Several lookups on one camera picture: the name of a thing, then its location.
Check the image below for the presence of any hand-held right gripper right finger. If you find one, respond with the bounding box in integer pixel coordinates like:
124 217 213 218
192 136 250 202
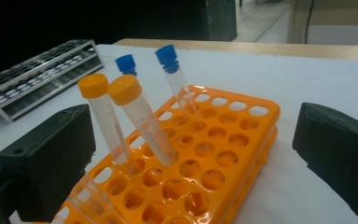
292 102 358 217

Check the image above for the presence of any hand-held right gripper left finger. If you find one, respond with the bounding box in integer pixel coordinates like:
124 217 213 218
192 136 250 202
0 103 97 224

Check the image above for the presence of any clear plastic test tube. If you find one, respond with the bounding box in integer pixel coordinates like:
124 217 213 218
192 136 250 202
50 173 130 224

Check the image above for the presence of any orange-capped test tube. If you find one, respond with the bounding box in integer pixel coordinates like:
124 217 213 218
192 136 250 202
77 73 131 166
107 74 180 167

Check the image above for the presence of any orange test tube rack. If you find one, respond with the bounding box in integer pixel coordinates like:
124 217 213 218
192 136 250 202
32 84 282 224

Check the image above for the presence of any blue-capped test tube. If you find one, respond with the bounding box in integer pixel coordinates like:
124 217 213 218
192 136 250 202
115 53 138 77
154 44 206 133

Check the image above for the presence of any white table board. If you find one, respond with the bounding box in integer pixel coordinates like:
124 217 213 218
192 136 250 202
0 43 358 224

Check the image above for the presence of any light wooden furniture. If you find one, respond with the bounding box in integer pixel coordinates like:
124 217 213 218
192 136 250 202
286 0 358 45

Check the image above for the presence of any wooden table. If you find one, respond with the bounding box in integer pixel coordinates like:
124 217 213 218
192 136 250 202
113 37 358 63

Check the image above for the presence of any black cabinet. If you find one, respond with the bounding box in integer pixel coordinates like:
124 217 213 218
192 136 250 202
199 0 239 43

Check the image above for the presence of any black hanging cable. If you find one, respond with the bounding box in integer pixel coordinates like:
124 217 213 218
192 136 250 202
303 0 316 45

